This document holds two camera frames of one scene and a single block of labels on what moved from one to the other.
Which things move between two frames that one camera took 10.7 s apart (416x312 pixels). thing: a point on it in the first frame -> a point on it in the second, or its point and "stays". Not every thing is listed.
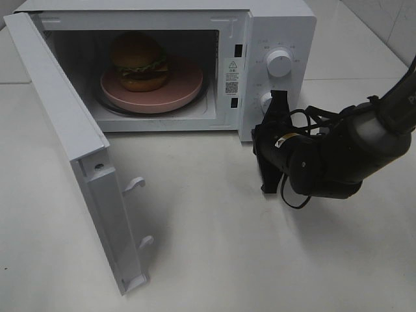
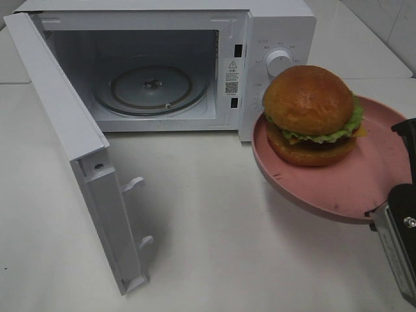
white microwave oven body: x=184 y=65 stays
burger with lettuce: x=141 y=61 -> x=312 y=117
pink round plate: x=183 y=84 -> x=344 y=192
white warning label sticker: x=232 y=77 stays
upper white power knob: x=279 y=64 stays
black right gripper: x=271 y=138 -> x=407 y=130
